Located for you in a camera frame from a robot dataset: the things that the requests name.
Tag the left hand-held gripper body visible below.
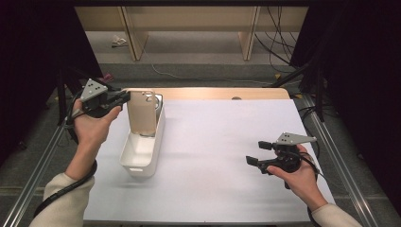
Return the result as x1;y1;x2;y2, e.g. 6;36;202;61
79;78;112;119

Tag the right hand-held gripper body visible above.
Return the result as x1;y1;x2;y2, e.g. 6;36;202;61
272;131;318;174

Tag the beige phone case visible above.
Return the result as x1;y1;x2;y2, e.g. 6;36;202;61
126;89;158;136

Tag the silver smartphone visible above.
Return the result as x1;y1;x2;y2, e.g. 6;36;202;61
138;93;165;138

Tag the white plastic storage bin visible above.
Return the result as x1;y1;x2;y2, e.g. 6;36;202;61
119;93;166;178

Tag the person's right hand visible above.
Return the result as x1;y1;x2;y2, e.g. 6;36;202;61
267;145;329;212

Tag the person's left hand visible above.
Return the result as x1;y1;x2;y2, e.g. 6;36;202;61
71;98;122;149

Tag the white table cover sheet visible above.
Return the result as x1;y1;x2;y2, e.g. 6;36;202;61
83;98;336;223

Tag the crumpled white paper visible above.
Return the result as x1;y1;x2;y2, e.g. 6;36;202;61
111;34;128;49

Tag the black curtain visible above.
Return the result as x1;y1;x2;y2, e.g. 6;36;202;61
289;0;401;218
0;0;103;165

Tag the light wooden desk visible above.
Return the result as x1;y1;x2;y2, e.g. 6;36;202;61
74;6;309;61

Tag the right hand-held gripper cable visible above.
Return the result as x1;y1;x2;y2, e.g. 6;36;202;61
283;151;323;227

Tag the hand-held gripper cable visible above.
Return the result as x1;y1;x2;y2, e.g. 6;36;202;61
283;151;323;227
32;89;98;218

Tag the black floor cable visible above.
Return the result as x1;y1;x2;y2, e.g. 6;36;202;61
297;105;335;160

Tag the aluminium floor rail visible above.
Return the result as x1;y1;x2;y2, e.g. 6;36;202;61
301;94;381;227
1;94;79;227

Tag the left hand-held gripper cable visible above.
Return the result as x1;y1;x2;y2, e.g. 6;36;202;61
32;89;98;218

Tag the bundle of black cables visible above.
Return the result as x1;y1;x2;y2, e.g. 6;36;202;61
253;6;301;74

